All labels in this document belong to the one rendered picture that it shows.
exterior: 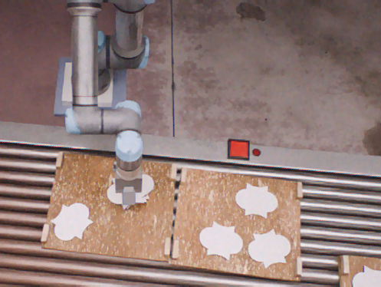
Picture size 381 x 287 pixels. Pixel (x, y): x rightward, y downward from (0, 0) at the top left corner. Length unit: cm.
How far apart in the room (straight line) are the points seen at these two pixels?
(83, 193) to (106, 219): 12
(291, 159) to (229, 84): 136
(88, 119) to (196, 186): 48
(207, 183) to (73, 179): 45
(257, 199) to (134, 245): 44
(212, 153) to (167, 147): 16
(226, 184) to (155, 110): 133
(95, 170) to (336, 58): 211
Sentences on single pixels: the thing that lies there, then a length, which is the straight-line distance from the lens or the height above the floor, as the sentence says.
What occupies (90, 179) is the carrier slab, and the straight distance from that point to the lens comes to 181.
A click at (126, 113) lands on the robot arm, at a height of 126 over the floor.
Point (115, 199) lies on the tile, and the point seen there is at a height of 97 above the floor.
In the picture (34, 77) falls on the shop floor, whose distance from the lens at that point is 325.
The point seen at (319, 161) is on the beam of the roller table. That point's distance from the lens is 199.
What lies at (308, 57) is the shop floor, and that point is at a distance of 350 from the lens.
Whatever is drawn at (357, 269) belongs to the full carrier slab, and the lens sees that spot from 184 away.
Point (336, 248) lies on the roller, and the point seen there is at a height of 92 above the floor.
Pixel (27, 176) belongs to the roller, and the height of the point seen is 92.
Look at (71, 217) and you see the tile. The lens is 174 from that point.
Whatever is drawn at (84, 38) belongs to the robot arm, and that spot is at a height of 140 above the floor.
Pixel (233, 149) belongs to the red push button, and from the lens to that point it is 191.
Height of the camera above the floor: 255
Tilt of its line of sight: 64 degrees down
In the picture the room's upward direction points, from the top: 3 degrees clockwise
